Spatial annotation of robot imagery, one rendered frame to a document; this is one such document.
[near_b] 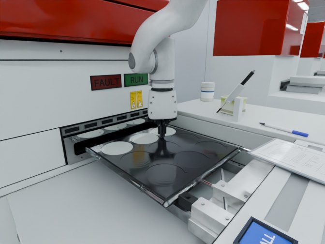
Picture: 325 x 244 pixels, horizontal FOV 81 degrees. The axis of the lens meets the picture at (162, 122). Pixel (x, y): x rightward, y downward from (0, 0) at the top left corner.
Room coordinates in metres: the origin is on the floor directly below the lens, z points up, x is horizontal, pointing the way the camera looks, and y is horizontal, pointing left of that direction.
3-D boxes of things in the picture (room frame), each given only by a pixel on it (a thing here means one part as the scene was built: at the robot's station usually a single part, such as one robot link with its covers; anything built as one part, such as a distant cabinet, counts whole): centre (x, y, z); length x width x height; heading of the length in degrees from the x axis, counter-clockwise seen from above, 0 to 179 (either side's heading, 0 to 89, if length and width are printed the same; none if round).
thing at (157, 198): (0.44, 0.12, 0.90); 0.37 x 0.01 x 0.01; 45
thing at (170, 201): (0.44, -0.13, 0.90); 0.38 x 0.01 x 0.01; 135
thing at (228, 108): (0.76, -0.29, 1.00); 0.07 x 0.07 x 0.07; 32
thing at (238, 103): (0.67, -0.26, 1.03); 0.06 x 0.04 x 0.13; 45
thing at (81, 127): (0.71, 0.16, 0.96); 0.44 x 0.01 x 0.02; 135
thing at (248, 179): (0.40, -0.21, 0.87); 0.36 x 0.08 x 0.03; 135
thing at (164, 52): (0.65, 0.01, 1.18); 0.09 x 0.08 x 0.13; 126
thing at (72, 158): (0.71, 0.16, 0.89); 0.44 x 0.02 x 0.10; 135
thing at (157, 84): (0.66, 0.00, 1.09); 0.09 x 0.08 x 0.03; 100
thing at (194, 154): (0.57, -0.01, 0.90); 0.34 x 0.34 x 0.01; 45
